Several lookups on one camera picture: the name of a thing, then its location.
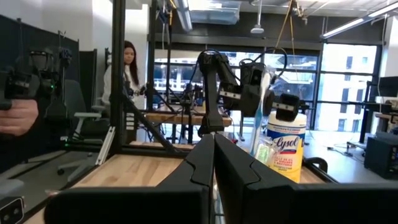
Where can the ceiling light bar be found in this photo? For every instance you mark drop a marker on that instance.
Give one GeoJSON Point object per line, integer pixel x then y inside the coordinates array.
{"type": "Point", "coordinates": [351, 25]}

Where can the silver aluminium extrusion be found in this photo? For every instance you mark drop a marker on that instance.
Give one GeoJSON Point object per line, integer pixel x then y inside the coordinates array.
{"type": "Point", "coordinates": [105, 146]}

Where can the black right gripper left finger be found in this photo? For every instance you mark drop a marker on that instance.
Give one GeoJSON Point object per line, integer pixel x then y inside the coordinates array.
{"type": "Point", "coordinates": [199, 168]}

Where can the grey camera box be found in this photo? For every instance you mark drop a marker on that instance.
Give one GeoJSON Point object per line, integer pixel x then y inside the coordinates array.
{"type": "Point", "coordinates": [11, 211]}

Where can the black monitor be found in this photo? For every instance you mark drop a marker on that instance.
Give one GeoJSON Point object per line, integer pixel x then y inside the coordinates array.
{"type": "Point", "coordinates": [385, 86]}

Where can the grey office chair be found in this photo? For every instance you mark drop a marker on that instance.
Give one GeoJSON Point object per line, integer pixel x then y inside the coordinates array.
{"type": "Point", "coordinates": [73, 99]}

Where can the black aluminium table frame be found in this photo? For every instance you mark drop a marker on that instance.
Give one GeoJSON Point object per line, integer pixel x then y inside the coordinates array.
{"type": "Point", "coordinates": [118, 77]}

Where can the white pendant lamp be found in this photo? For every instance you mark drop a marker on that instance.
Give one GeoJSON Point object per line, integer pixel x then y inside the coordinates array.
{"type": "Point", "coordinates": [257, 29]}

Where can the person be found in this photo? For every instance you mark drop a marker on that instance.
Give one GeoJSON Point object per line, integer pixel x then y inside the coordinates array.
{"type": "Point", "coordinates": [127, 62]}

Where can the Lysol wipes canister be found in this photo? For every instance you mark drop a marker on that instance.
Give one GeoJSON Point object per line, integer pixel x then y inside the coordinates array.
{"type": "Point", "coordinates": [286, 149]}

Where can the blue and white toothbrush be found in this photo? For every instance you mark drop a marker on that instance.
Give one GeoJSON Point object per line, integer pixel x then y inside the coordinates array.
{"type": "Point", "coordinates": [258, 118]}

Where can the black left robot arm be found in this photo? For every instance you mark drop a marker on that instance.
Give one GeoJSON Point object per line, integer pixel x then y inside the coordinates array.
{"type": "Point", "coordinates": [211, 93]}

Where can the wooden workbench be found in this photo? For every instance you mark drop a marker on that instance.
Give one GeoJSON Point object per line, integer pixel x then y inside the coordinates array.
{"type": "Point", "coordinates": [174, 119]}

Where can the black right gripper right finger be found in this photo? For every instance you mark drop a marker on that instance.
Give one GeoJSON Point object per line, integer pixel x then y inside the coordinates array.
{"type": "Point", "coordinates": [245, 186]}

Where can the person's hand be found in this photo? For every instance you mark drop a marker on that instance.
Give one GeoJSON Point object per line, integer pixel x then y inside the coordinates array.
{"type": "Point", "coordinates": [17, 116]}

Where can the black table clamp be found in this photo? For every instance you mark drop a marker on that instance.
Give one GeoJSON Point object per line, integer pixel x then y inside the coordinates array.
{"type": "Point", "coordinates": [323, 163]}

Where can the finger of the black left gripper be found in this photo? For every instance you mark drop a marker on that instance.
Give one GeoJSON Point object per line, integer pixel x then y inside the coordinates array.
{"type": "Point", "coordinates": [249, 101]}
{"type": "Point", "coordinates": [269, 102]}

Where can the black equipment box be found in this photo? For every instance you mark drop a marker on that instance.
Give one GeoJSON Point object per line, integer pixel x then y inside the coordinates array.
{"type": "Point", "coordinates": [381, 155]}

